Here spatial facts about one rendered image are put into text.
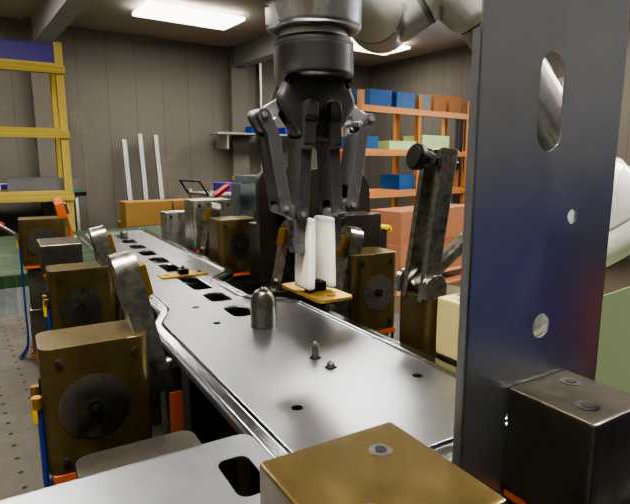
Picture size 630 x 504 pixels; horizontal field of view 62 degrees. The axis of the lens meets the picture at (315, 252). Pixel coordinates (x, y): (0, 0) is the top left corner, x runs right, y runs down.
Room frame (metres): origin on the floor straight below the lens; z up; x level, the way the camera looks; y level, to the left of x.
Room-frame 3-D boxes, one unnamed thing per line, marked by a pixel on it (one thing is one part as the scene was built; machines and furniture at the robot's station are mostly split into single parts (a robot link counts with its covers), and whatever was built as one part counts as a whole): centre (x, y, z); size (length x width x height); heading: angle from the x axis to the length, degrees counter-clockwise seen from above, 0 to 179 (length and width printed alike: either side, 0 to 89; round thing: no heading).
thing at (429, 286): (0.57, -0.13, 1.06); 0.03 x 0.01 x 0.03; 121
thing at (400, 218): (5.32, -0.94, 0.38); 1.29 x 0.92 x 0.76; 126
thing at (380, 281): (0.77, -0.09, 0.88); 0.11 x 0.07 x 0.37; 121
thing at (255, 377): (0.93, 0.25, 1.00); 1.38 x 0.22 x 0.02; 31
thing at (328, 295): (0.52, 0.00, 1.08); 0.08 x 0.04 x 0.01; 31
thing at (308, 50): (0.52, 0.00, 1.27); 0.08 x 0.07 x 0.09; 121
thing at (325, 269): (0.52, -0.01, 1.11); 0.03 x 0.01 x 0.07; 31
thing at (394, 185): (7.78, -1.34, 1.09); 2.37 x 0.64 x 2.19; 125
